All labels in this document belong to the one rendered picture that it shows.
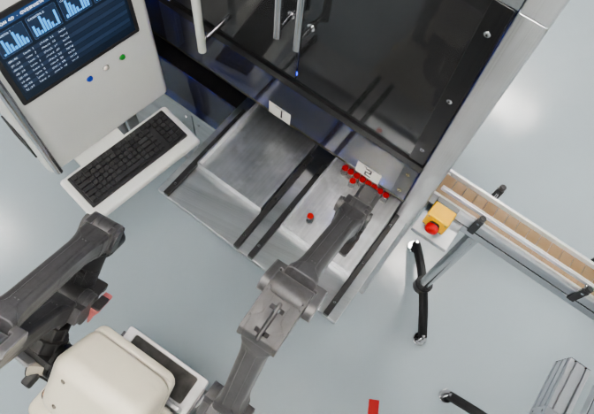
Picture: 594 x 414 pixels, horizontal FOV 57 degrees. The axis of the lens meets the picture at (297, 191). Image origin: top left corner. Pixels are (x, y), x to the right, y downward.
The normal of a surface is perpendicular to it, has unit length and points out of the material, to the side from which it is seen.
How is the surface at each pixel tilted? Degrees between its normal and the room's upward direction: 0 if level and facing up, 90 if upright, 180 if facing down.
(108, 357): 42
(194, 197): 0
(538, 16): 90
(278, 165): 0
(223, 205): 0
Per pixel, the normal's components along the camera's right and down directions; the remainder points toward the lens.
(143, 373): 0.42, -0.81
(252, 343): -0.47, 0.53
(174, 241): 0.07, -0.42
